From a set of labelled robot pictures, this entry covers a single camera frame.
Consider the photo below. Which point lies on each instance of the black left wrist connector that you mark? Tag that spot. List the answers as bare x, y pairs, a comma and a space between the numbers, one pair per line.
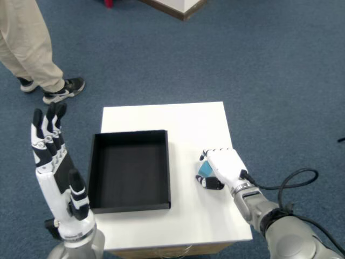
51, 226

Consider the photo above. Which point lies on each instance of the black object at edge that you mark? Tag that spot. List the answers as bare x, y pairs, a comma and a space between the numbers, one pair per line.
341, 139

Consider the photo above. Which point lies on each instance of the blue cube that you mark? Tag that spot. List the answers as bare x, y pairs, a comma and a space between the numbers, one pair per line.
206, 169

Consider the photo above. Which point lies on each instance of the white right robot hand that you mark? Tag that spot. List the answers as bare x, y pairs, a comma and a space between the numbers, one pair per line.
229, 164

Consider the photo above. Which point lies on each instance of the black white sneaker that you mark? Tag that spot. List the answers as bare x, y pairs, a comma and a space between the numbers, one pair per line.
68, 88
26, 85

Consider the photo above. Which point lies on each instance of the white cabinet with brown base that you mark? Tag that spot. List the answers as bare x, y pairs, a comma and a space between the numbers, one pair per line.
186, 5

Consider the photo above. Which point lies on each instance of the black open box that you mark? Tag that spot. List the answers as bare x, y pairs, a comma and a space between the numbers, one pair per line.
129, 172

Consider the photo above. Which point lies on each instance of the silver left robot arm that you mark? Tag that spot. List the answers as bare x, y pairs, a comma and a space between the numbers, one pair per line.
83, 245

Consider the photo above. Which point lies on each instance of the beige trousers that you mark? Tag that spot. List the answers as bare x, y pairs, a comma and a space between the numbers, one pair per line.
24, 40

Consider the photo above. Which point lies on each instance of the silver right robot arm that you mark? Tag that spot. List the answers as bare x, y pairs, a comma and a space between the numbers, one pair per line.
288, 237

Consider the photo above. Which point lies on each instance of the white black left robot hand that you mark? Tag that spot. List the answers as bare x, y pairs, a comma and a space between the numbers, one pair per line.
49, 189

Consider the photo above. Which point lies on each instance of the red object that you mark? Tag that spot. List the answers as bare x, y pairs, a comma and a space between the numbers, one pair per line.
109, 3

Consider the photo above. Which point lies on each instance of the white wooden table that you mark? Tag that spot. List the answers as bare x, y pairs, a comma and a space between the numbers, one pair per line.
188, 215

